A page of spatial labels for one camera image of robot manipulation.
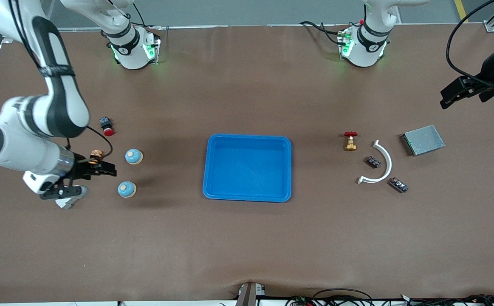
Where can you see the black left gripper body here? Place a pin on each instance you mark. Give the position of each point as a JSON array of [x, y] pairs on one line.
[[487, 69]]

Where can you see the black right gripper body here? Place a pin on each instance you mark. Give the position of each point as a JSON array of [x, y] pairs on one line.
[[80, 168]]

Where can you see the blue service bell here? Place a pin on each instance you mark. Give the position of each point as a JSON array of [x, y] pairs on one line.
[[126, 190], [133, 157]]

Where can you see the small black capacitor block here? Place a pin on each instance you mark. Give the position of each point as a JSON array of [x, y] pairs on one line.
[[399, 185], [373, 162]]

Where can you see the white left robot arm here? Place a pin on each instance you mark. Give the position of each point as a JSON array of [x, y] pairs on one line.
[[365, 46]]

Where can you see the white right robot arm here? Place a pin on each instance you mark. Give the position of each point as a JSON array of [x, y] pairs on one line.
[[21, 140]]

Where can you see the red button with orange body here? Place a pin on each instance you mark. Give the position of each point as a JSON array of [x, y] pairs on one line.
[[97, 154]]

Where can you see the white circuit breaker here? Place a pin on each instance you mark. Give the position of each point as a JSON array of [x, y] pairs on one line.
[[69, 203]]

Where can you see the red button with dark body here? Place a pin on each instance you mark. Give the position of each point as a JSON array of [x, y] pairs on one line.
[[107, 126]]

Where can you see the grey metal box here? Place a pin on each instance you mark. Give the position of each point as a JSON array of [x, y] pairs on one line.
[[423, 140]]

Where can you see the white curved plastic clip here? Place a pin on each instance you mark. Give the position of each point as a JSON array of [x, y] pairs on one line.
[[388, 163]]

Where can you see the blue plastic tray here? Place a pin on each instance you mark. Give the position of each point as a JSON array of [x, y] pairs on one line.
[[246, 170]]

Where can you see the brown table cover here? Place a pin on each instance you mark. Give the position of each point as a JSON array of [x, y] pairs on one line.
[[246, 246]]

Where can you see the grey metal clamp bracket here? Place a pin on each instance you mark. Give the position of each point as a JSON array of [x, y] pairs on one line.
[[250, 294]]

